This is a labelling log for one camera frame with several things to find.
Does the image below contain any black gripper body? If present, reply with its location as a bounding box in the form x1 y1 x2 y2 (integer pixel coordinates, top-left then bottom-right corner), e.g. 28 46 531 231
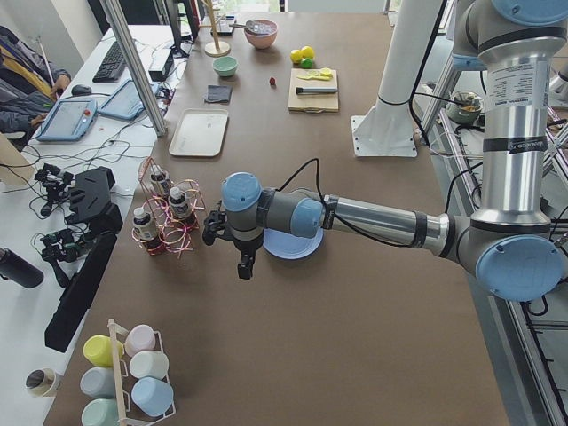
202 200 258 254

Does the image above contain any blue plate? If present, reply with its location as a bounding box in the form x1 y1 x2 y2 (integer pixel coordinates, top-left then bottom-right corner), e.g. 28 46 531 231
263 229 324 260

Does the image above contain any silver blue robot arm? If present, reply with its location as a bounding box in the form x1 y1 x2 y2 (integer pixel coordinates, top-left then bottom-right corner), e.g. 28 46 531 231
202 1 567 302

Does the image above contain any dark drink bottle middle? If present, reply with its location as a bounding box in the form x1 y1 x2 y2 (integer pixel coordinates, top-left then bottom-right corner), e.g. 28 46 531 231
169 186 191 220

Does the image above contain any dark drink bottle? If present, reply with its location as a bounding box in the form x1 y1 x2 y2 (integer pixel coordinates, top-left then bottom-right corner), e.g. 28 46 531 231
150 165 170 197
169 186 191 220
133 207 162 252

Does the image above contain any dark drink bottle front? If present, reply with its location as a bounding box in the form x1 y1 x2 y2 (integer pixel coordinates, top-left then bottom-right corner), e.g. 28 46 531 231
133 207 162 252

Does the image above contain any dark drink bottle back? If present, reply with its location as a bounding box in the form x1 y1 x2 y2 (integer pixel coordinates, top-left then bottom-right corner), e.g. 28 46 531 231
150 165 170 197

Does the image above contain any beige rabbit tray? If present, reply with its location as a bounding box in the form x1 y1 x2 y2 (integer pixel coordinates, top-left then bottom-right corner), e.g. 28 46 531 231
169 108 229 158

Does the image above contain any pink cup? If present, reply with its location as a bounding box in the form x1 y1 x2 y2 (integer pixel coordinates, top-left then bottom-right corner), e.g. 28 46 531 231
124 324 156 357

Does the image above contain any grey folded cloth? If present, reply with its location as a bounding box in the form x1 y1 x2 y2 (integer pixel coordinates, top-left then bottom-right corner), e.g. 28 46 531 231
204 85 233 104

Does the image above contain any white cup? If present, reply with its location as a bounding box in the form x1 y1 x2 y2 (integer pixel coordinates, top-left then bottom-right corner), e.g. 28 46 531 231
130 351 170 380

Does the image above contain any blue teach pendant right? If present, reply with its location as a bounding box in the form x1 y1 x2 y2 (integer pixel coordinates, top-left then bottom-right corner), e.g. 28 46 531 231
98 79 145 121

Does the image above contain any blue teach pendant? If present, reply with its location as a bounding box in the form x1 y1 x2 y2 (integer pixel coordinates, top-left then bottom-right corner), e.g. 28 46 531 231
35 99 98 142
98 79 145 121

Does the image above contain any light blue cup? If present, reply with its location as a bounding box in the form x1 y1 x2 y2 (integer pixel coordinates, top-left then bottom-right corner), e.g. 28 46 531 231
130 377 174 417

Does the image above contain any green bowl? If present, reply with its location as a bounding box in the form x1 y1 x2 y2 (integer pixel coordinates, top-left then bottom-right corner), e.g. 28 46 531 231
212 56 239 77

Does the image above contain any wooden cutting board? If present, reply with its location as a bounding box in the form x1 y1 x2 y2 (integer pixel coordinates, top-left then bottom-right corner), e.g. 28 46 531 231
288 68 339 113

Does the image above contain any steel muddler black tip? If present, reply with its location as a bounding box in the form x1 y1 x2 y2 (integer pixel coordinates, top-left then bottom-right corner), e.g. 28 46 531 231
296 87 338 95

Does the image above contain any yellow cup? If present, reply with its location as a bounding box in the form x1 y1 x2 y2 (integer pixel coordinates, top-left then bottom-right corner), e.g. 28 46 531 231
83 335 113 367

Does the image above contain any black box device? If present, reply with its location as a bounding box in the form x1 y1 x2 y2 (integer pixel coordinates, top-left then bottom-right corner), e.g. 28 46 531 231
148 49 174 82

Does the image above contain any wooden mug tree stand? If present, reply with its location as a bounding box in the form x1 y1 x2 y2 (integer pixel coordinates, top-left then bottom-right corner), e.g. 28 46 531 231
199 0 231 58

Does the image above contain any blue teach pendant left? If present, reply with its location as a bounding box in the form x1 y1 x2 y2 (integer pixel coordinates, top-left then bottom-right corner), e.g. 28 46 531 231
35 99 98 142

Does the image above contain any grey cup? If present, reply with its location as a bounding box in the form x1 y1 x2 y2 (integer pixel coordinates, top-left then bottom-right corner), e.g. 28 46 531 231
80 367 115 398

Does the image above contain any yellow plastic knife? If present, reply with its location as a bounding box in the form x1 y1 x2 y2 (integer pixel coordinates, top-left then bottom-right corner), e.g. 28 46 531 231
296 74 333 81

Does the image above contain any green lime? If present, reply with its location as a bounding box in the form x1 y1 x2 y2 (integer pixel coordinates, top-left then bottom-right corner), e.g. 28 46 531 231
300 58 313 69

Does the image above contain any black keyboard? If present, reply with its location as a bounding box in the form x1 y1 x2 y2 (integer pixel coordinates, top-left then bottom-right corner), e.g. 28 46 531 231
92 42 126 83

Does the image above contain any yellow lemon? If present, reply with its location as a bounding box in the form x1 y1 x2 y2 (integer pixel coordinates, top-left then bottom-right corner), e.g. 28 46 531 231
289 50 304 64
300 45 315 59

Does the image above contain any black computer mouse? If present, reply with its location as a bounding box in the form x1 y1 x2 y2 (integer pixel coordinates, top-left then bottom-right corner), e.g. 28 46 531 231
71 84 92 97

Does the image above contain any pink bowl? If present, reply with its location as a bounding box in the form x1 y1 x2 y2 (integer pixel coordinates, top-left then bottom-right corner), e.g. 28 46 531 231
244 20 278 50

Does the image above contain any metal ice scoop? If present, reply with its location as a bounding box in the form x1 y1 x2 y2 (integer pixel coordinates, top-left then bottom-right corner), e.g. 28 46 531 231
230 20 273 36

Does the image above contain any mint green cup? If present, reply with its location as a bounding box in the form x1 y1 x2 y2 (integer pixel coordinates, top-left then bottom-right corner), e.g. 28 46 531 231
81 398 119 426

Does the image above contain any black water bottle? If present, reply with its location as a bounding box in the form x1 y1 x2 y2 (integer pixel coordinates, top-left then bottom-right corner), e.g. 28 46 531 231
1 248 43 288

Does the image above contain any seated person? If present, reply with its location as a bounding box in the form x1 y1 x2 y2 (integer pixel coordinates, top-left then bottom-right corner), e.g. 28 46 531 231
1 27 71 150

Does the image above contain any copper wire bottle rack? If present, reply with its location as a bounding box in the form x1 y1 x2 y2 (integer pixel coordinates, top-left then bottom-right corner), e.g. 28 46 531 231
131 157 205 256

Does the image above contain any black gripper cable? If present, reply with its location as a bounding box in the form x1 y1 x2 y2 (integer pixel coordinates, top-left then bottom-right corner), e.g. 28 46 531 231
276 157 436 249

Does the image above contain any white wire cup rack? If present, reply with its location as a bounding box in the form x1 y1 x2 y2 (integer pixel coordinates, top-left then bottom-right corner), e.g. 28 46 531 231
107 319 177 425

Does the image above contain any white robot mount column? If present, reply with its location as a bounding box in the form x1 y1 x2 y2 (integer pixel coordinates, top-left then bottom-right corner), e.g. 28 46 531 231
351 1 446 158

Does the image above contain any aluminium frame post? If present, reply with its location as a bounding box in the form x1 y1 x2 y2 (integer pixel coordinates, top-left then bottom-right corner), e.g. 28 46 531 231
101 0 167 137

